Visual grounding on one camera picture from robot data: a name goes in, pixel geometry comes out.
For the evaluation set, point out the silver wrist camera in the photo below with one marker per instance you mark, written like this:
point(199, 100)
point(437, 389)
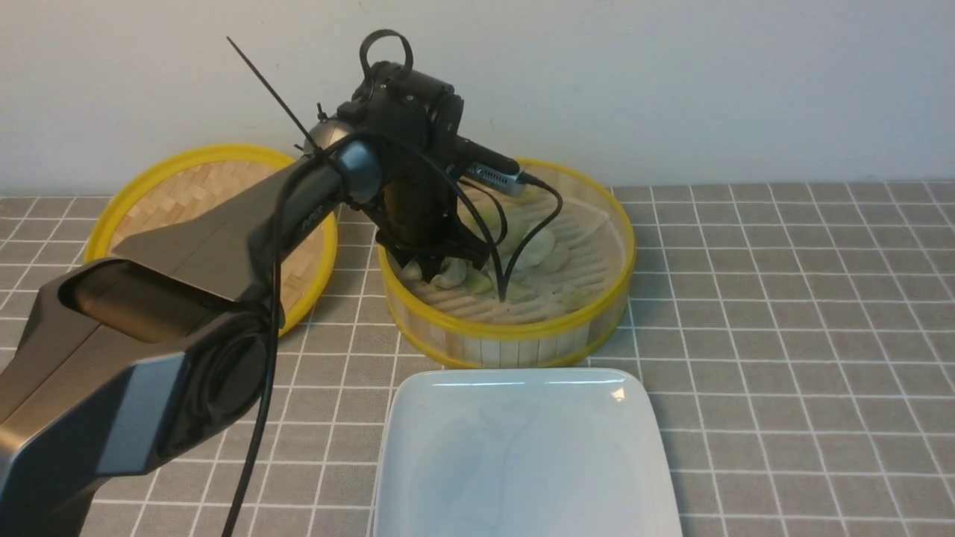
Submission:
point(508, 184)

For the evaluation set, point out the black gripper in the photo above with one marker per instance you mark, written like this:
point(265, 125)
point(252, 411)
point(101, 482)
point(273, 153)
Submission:
point(411, 119)

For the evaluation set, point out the pale white dumpling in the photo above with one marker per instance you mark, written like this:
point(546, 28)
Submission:
point(411, 272)

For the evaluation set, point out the grey checked tablecloth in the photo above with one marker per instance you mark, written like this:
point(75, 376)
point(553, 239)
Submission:
point(796, 341)

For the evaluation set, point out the black cable tie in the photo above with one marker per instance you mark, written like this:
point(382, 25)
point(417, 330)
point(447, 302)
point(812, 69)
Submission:
point(282, 104)

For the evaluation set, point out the large white dumpling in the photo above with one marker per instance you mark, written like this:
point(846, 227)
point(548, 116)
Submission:
point(536, 248)

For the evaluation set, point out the bamboo steamer lid yellow rim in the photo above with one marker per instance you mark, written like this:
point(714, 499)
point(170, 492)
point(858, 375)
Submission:
point(185, 186)

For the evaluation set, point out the green dumpling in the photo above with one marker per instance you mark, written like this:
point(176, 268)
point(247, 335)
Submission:
point(514, 290)
point(476, 282)

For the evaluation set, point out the bamboo steamer basket yellow rim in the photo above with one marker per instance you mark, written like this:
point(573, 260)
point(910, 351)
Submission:
point(575, 310)

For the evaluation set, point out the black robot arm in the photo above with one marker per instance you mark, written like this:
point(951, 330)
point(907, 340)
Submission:
point(134, 359)

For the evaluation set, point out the white square plate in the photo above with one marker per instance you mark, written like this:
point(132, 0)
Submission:
point(524, 452)

